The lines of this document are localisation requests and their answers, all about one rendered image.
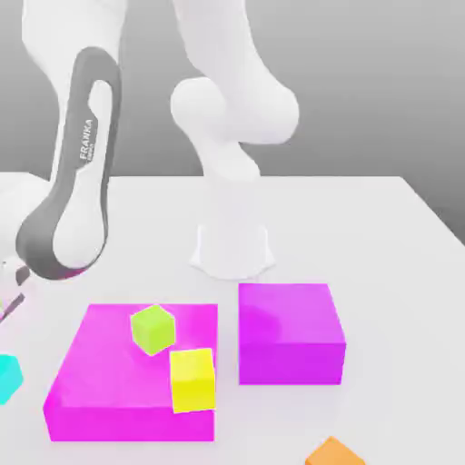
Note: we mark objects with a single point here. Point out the large purple box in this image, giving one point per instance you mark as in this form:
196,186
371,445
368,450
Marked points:
290,334

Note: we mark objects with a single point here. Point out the small lime green cube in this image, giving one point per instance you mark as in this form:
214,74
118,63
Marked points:
152,330

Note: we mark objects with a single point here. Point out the small orange cube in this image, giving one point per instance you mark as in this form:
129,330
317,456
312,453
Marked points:
332,454

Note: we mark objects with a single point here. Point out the small yellow cube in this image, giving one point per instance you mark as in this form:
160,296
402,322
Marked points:
192,381

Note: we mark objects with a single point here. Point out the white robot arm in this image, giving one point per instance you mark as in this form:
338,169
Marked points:
232,109

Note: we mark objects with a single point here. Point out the small cyan cube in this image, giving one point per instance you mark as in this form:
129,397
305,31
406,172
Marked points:
8,377

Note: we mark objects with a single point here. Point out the large magenta box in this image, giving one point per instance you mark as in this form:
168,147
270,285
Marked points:
109,381

